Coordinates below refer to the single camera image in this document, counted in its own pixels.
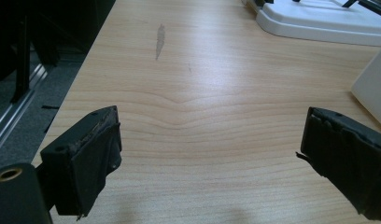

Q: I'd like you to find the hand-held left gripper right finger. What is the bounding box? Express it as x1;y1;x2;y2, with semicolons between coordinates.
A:
296;106;381;221

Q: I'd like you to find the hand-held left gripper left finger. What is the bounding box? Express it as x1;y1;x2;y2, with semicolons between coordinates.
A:
39;105;123;221

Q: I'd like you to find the white box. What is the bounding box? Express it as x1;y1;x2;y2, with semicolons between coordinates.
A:
350;43;381;131

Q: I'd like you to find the black stand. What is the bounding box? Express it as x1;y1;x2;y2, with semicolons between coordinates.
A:
10;12;33;105

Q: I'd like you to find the white plastic tray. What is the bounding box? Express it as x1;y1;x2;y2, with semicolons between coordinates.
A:
241;0;381;48

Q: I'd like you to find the black object on tray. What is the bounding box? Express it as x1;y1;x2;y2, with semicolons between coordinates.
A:
341;0;381;18

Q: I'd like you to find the metal floor rail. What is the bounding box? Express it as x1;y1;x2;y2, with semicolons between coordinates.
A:
0;63;49;160

